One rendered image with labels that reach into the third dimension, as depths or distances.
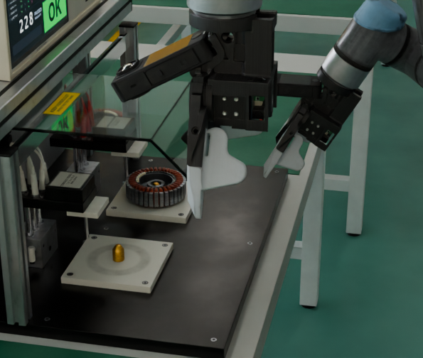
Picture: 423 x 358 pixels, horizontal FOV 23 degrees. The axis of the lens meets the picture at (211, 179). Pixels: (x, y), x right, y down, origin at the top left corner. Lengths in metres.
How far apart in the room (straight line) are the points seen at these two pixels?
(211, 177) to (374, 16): 0.73
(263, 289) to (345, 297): 1.42
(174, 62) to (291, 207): 0.96
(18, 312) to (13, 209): 0.17
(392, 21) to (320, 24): 1.45
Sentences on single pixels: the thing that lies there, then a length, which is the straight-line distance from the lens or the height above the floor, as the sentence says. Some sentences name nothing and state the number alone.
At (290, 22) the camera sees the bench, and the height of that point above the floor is 0.73.
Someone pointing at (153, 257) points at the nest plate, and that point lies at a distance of 1.73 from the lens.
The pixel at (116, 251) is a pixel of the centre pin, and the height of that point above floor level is 0.80.
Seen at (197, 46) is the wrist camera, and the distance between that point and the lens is 1.04.
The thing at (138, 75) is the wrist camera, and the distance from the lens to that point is 1.06.
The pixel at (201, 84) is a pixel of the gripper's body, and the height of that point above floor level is 1.28.
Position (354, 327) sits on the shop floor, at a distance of 2.99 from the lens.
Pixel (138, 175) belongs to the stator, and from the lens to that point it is 1.93.
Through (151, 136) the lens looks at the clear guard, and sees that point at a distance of 1.47.
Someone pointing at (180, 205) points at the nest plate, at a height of 0.78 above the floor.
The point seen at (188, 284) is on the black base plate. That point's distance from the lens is 1.68.
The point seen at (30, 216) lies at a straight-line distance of 1.72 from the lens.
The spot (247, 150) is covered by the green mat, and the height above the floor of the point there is 0.75.
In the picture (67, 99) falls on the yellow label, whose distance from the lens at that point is 1.62.
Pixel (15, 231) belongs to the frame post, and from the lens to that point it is 1.52.
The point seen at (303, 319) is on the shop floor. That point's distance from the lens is 3.01.
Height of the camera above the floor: 1.64
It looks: 25 degrees down
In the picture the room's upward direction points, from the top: straight up
